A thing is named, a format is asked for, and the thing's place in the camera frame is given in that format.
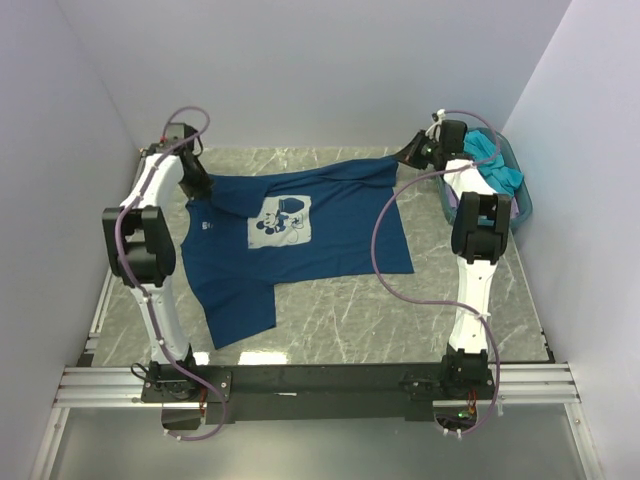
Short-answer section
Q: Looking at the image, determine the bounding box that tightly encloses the dark blue printed t-shirt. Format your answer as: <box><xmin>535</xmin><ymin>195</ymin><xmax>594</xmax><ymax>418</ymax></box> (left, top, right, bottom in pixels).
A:
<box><xmin>181</xmin><ymin>156</ymin><xmax>414</xmax><ymax>348</ymax></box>

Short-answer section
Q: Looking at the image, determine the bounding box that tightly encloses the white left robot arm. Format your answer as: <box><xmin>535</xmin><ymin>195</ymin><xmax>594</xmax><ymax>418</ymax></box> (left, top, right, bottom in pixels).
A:
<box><xmin>102</xmin><ymin>121</ymin><xmax>224</xmax><ymax>402</ymax></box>

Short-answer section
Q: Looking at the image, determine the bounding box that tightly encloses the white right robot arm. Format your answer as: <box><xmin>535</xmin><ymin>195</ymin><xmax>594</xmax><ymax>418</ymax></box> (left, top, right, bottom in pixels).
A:
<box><xmin>396</xmin><ymin>115</ymin><xmax>511</xmax><ymax>399</ymax></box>

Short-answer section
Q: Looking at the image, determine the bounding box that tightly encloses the turquoise t-shirt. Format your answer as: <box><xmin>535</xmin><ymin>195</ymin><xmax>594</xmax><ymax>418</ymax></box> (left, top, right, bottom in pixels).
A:
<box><xmin>464</xmin><ymin>130</ymin><xmax>524</xmax><ymax>197</ymax></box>

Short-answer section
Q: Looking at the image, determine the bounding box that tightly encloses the teal plastic laundry basket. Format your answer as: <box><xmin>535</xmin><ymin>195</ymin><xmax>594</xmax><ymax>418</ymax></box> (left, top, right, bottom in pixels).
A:
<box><xmin>436</xmin><ymin>128</ymin><xmax>533</xmax><ymax>231</ymax></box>

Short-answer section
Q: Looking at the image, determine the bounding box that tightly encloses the black base crossbar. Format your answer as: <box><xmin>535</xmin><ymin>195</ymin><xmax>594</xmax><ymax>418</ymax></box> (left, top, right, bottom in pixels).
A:
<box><xmin>141</xmin><ymin>363</ymin><xmax>496</xmax><ymax>424</ymax></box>

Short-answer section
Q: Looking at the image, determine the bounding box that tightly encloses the aluminium frame rail left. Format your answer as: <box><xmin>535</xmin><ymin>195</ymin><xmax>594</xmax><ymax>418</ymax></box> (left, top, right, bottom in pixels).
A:
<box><xmin>79</xmin><ymin>147</ymin><xmax>152</xmax><ymax>357</ymax></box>

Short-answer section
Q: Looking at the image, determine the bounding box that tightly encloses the aluminium frame rail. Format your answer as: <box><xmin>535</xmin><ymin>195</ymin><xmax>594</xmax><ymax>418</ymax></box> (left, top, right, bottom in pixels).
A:
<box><xmin>54</xmin><ymin>363</ymin><xmax>580</xmax><ymax>408</ymax></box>
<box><xmin>79</xmin><ymin>147</ymin><xmax>152</xmax><ymax>357</ymax></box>

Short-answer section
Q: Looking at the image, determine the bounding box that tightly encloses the aluminium frame rail front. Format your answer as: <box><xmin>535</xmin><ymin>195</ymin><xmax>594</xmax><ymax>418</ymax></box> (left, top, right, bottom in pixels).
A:
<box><xmin>54</xmin><ymin>363</ymin><xmax>580</xmax><ymax>408</ymax></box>

